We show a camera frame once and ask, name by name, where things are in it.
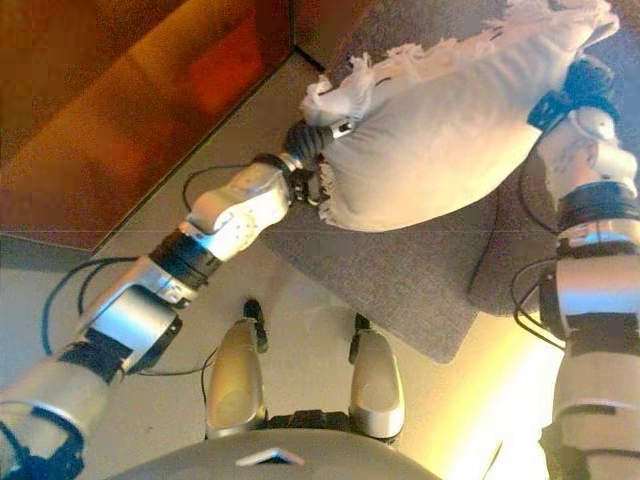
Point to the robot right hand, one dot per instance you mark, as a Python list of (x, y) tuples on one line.
[(590, 82)]

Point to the reddish brown wooden cabinet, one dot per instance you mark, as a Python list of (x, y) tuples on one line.
[(115, 110)]

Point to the grey robot torso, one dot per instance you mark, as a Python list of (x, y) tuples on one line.
[(280, 460)]

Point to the grey fabric armchair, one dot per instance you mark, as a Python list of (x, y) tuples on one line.
[(390, 280)]

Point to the robot leg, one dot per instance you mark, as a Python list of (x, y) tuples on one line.
[(235, 380), (376, 390)]

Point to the robot right leg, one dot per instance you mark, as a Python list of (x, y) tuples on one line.
[(376, 390)]

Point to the robot left leg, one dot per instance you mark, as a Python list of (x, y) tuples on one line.
[(235, 380)]

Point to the white fringed cushion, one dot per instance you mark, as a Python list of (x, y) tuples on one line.
[(440, 150)]

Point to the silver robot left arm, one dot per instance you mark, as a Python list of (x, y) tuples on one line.
[(225, 210)]

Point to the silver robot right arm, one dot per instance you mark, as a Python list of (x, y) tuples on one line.
[(595, 280)]

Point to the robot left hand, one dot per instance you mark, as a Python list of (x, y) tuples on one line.
[(307, 140)]

